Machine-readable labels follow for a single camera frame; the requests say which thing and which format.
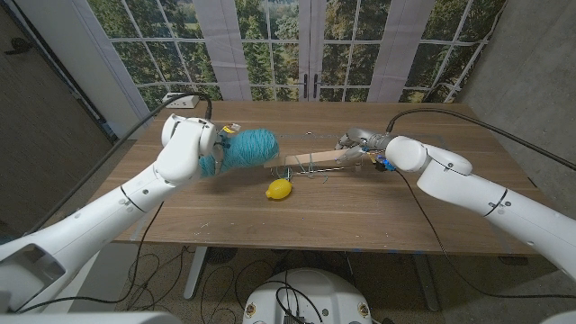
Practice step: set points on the white floor board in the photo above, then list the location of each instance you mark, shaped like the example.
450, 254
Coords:
108, 279

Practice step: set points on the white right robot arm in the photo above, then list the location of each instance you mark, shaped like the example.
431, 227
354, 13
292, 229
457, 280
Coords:
472, 189

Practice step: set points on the teal yarn skein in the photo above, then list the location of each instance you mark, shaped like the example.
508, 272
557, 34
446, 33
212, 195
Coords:
247, 150

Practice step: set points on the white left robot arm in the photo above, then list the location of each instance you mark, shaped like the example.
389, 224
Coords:
135, 193

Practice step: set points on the printed forest window backdrop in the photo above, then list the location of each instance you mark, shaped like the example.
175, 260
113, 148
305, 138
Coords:
270, 45

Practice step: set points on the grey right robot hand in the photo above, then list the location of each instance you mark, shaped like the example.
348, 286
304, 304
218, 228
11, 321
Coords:
360, 141

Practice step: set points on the grey table leg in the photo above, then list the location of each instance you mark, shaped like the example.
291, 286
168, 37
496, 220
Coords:
425, 283

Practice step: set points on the dark ribbed round disc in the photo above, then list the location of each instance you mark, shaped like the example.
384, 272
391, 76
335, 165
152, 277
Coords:
222, 255

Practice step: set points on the wooden stick clip hanger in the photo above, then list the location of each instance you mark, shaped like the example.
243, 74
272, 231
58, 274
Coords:
310, 158

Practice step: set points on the yellow toy lemon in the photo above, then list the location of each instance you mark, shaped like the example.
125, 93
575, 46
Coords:
279, 189

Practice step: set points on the white table leg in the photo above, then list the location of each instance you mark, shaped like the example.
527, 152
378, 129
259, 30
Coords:
195, 274

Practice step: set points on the white power box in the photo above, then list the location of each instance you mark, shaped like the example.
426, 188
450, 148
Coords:
182, 101

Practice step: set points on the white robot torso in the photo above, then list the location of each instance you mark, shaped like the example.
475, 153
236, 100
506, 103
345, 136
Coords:
306, 297

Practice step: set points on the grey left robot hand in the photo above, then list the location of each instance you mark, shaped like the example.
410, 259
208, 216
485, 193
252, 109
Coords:
219, 150

